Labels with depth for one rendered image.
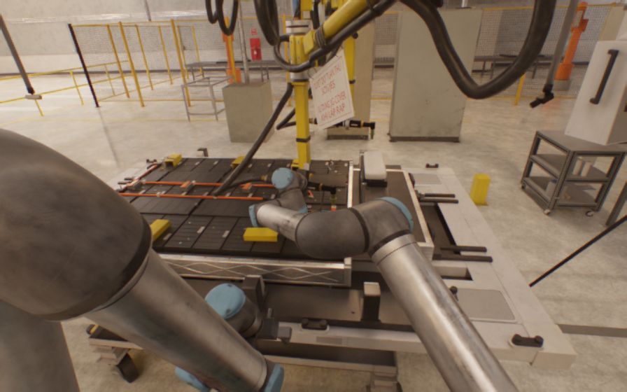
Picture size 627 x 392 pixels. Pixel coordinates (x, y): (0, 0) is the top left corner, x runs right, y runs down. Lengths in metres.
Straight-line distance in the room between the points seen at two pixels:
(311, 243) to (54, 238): 0.54
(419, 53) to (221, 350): 5.61
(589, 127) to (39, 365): 3.76
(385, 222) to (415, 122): 5.34
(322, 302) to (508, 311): 0.77
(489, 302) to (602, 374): 1.30
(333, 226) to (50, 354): 0.51
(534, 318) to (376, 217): 1.03
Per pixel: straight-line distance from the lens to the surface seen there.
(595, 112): 3.72
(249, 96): 5.99
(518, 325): 1.57
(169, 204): 2.02
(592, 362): 2.83
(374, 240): 0.74
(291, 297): 1.42
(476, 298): 1.60
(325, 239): 0.72
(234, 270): 1.50
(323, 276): 1.41
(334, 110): 1.25
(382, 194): 1.72
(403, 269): 0.72
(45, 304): 0.32
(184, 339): 0.44
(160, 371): 2.48
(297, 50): 1.45
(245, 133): 6.19
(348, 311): 1.37
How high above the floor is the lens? 1.89
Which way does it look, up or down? 28 degrees down
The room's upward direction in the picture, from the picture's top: 2 degrees counter-clockwise
